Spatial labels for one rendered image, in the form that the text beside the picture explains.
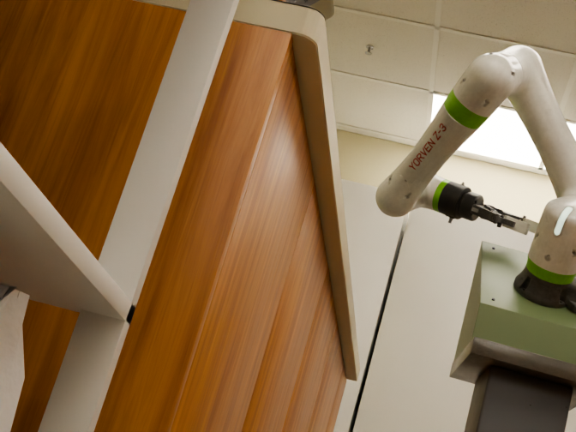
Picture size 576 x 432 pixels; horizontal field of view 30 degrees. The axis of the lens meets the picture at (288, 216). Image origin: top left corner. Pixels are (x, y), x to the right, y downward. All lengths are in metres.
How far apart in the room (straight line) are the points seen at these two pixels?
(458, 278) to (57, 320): 4.05
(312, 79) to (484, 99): 1.30
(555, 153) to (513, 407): 0.66
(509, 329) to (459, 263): 2.56
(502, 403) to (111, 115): 1.54
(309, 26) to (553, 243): 1.46
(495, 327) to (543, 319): 0.12
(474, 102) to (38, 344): 1.67
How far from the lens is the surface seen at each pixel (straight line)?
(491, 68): 2.65
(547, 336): 2.65
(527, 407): 2.61
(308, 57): 1.35
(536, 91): 2.80
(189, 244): 1.21
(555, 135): 2.80
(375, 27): 4.84
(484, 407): 2.59
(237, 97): 1.27
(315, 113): 1.49
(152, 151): 1.07
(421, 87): 5.24
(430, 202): 2.94
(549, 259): 2.68
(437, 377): 5.04
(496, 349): 2.56
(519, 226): 2.81
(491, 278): 2.77
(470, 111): 2.68
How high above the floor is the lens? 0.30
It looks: 18 degrees up
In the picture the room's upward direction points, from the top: 17 degrees clockwise
